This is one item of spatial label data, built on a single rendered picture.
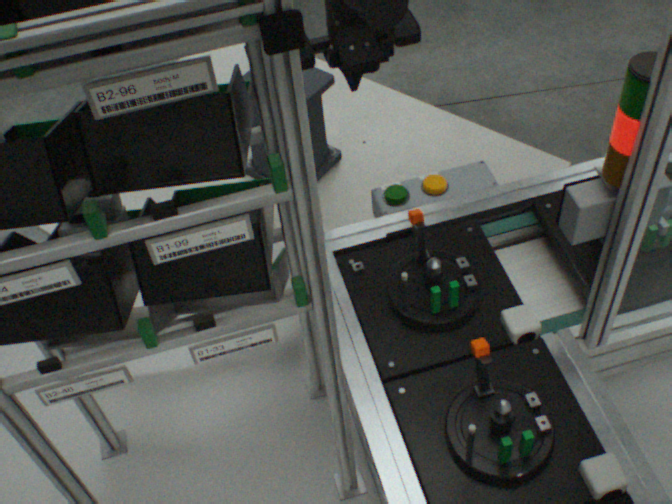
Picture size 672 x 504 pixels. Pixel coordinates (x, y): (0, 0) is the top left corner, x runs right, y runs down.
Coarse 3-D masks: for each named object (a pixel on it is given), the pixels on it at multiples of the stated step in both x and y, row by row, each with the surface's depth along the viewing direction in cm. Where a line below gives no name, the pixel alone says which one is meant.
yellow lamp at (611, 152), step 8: (608, 144) 89; (608, 152) 89; (616, 152) 88; (608, 160) 90; (616, 160) 88; (624, 160) 87; (608, 168) 90; (616, 168) 89; (624, 168) 88; (608, 176) 91; (616, 176) 90; (616, 184) 90
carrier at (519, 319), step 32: (352, 256) 125; (384, 256) 124; (416, 256) 120; (448, 256) 121; (480, 256) 123; (352, 288) 121; (384, 288) 120; (416, 288) 117; (448, 288) 117; (480, 288) 117; (512, 288) 118; (384, 320) 117; (416, 320) 114; (448, 320) 113; (480, 320) 115; (512, 320) 112; (384, 352) 113; (416, 352) 112; (448, 352) 112
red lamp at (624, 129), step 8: (616, 112) 86; (616, 120) 86; (624, 120) 84; (632, 120) 83; (616, 128) 86; (624, 128) 85; (632, 128) 84; (616, 136) 86; (624, 136) 85; (632, 136) 85; (616, 144) 87; (624, 144) 86; (632, 144) 85; (624, 152) 87
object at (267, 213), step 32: (192, 192) 104; (224, 192) 104; (256, 224) 76; (192, 256) 77; (224, 256) 77; (256, 256) 78; (160, 288) 78; (192, 288) 79; (224, 288) 79; (256, 288) 79
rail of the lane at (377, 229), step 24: (576, 168) 135; (480, 192) 133; (504, 192) 133; (528, 192) 132; (552, 192) 132; (384, 216) 131; (432, 216) 130; (456, 216) 130; (480, 216) 131; (504, 216) 133; (336, 240) 130; (360, 240) 128; (384, 240) 129
